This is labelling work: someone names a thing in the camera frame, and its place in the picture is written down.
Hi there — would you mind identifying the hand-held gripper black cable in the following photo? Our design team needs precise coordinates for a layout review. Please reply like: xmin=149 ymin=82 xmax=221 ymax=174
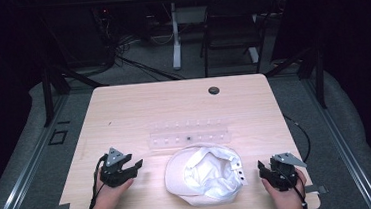
xmin=278 ymin=164 xmax=309 ymax=209
xmin=82 ymin=153 xmax=113 ymax=209

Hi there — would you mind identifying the person's left hand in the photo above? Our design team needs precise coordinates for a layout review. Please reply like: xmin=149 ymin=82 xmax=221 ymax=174
xmin=89 ymin=165 xmax=137 ymax=209

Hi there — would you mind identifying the black cable beside table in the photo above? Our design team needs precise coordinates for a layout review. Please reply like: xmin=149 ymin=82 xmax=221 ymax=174
xmin=283 ymin=112 xmax=313 ymax=165

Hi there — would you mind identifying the white cap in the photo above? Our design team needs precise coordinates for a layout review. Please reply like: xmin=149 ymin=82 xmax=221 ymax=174
xmin=162 ymin=140 xmax=249 ymax=209

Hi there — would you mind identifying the aluminium floor rail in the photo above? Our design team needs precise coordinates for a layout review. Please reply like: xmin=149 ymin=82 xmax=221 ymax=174
xmin=0 ymin=93 xmax=79 ymax=209
xmin=300 ymin=69 xmax=371 ymax=209

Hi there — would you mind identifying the bundle of black floor cables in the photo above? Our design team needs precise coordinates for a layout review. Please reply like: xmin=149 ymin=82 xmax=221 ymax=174
xmin=110 ymin=29 xmax=187 ymax=87

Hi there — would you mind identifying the clear plastic rack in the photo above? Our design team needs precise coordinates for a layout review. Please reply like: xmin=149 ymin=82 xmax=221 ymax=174
xmin=146 ymin=115 xmax=233 ymax=152

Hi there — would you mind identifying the right hand-held gripper black cable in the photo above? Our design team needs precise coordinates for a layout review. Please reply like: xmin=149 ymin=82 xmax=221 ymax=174
xmin=278 ymin=164 xmax=309 ymax=209

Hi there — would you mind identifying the left hand-held gripper black cable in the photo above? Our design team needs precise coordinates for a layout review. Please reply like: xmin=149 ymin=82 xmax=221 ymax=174
xmin=82 ymin=153 xmax=113 ymax=209

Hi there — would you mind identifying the person's right hand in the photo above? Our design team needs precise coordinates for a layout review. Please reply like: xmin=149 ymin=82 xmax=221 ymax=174
xmin=261 ymin=167 xmax=310 ymax=209

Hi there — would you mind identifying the black metal stand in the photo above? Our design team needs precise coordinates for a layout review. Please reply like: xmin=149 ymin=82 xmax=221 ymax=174
xmin=262 ymin=44 xmax=328 ymax=114
xmin=38 ymin=55 xmax=113 ymax=129

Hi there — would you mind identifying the white desk leg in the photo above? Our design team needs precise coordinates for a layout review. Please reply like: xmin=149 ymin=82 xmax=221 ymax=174
xmin=167 ymin=1 xmax=185 ymax=71

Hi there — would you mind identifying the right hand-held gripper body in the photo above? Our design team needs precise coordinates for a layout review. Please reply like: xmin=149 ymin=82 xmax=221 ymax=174
xmin=267 ymin=150 xmax=311 ymax=193

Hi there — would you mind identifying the black chair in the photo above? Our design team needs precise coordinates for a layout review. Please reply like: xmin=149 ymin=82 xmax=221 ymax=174
xmin=195 ymin=0 xmax=283 ymax=79

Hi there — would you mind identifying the black tape square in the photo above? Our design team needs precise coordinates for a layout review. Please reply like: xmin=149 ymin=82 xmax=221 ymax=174
xmin=46 ymin=128 xmax=70 ymax=146

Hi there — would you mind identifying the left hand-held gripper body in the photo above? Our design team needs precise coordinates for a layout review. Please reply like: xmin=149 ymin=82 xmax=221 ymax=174
xmin=97 ymin=146 xmax=138 ymax=189

